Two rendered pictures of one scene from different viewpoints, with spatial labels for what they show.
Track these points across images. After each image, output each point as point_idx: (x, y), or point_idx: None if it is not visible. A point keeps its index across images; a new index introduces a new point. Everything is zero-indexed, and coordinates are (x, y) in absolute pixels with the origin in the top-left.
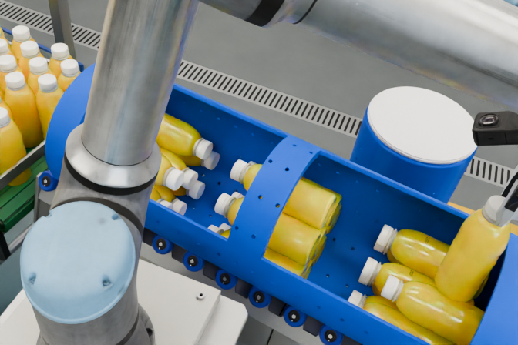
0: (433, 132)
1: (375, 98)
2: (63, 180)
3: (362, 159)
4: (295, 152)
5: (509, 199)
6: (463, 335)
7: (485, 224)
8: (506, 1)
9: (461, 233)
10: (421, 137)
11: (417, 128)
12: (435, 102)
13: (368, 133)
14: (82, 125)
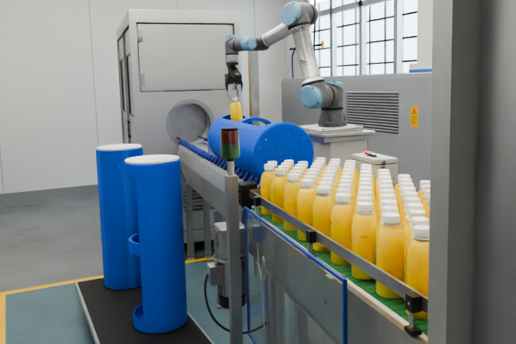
0: (156, 157)
1: (153, 161)
2: (325, 86)
3: (176, 179)
4: (248, 117)
5: (242, 87)
6: None
7: (239, 102)
8: (251, 38)
9: (239, 109)
10: (163, 157)
11: (160, 157)
12: (133, 159)
13: (174, 164)
14: (316, 77)
